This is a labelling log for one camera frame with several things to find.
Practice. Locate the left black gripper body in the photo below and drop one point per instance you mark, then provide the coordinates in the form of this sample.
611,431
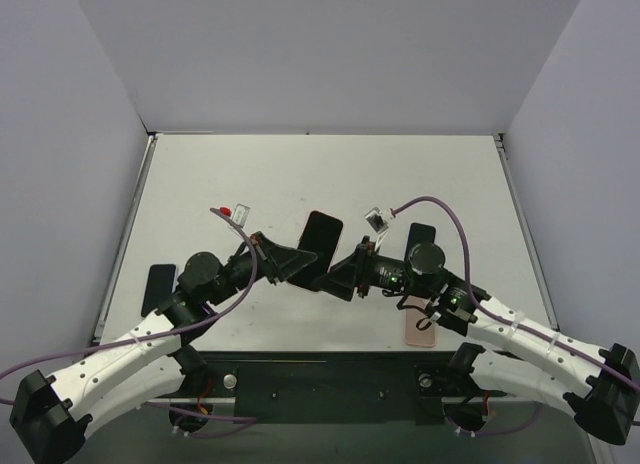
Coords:
266,259

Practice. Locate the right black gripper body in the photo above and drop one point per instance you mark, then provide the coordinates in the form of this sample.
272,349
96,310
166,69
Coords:
361,268

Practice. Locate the black bare phone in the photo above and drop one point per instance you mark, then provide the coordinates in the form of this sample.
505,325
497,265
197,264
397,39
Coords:
419,233

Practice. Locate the pink phone case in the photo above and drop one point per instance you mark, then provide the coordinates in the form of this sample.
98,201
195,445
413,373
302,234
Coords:
419,331

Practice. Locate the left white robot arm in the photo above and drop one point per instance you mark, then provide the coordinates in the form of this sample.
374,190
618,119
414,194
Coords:
54,414

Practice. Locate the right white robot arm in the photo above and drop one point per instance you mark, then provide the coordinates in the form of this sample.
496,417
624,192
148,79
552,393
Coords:
505,351

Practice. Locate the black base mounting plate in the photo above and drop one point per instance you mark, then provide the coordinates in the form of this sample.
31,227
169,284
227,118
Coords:
332,387

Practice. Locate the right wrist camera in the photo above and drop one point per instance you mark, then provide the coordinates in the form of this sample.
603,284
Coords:
380,221

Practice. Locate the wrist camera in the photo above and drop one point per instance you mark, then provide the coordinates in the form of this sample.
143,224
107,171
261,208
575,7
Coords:
238,216
380,221

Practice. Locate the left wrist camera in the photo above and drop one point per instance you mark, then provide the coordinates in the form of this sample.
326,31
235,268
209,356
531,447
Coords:
238,216

